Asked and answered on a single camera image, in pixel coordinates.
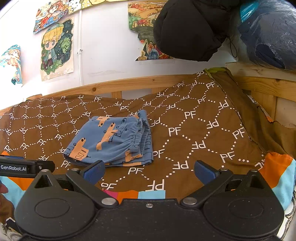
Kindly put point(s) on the blue plastic wrapped bundle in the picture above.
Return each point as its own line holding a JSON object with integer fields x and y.
{"x": 267, "y": 30}

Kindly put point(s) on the green cartoon wall poster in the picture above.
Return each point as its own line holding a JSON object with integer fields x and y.
{"x": 57, "y": 50}

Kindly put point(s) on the cartoon poster far left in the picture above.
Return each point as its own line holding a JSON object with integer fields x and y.
{"x": 11, "y": 70}

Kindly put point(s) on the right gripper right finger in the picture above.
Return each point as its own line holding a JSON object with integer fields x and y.
{"x": 214, "y": 181}

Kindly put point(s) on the colourful landscape wall poster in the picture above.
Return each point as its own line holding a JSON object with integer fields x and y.
{"x": 141, "y": 18}

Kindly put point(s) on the cartoon poster top left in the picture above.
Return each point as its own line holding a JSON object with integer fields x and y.
{"x": 54, "y": 10}

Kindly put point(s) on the brown PF patterned blanket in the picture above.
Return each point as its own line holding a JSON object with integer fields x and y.
{"x": 204, "y": 117}

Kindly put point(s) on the blue patterned child pants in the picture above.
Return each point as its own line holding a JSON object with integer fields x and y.
{"x": 117, "y": 141}

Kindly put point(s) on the wooden bed frame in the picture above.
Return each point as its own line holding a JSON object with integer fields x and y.
{"x": 273, "y": 89}

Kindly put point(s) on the black puffy jacket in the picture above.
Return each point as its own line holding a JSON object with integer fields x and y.
{"x": 192, "y": 29}

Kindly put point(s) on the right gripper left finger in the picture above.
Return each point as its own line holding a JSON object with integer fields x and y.
{"x": 83, "y": 181}

